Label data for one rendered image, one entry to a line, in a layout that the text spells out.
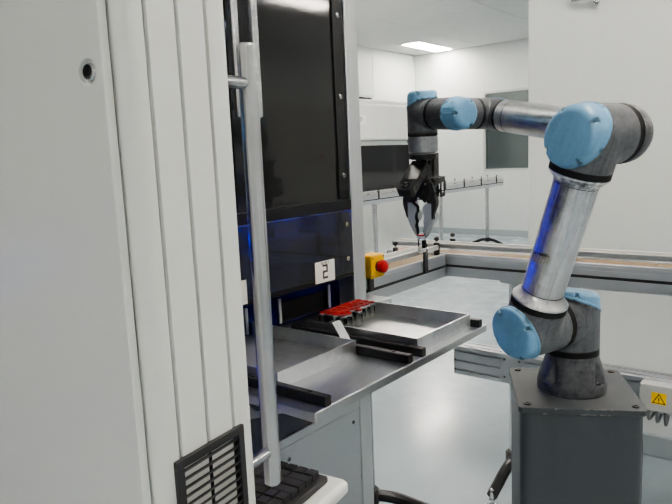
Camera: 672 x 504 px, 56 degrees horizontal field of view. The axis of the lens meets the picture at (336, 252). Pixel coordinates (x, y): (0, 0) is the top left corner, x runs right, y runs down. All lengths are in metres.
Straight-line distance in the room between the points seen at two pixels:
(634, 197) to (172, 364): 2.43
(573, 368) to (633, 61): 1.71
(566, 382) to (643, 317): 1.53
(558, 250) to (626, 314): 1.72
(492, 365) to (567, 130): 1.54
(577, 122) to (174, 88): 0.75
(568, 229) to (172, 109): 0.82
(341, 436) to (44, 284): 1.30
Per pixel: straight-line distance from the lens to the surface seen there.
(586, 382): 1.50
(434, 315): 1.74
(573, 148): 1.22
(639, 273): 2.32
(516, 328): 1.35
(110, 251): 0.69
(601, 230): 2.97
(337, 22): 1.86
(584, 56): 2.99
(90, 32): 0.70
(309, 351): 1.51
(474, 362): 2.66
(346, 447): 1.98
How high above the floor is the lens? 1.33
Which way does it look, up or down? 8 degrees down
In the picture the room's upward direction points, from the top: 3 degrees counter-clockwise
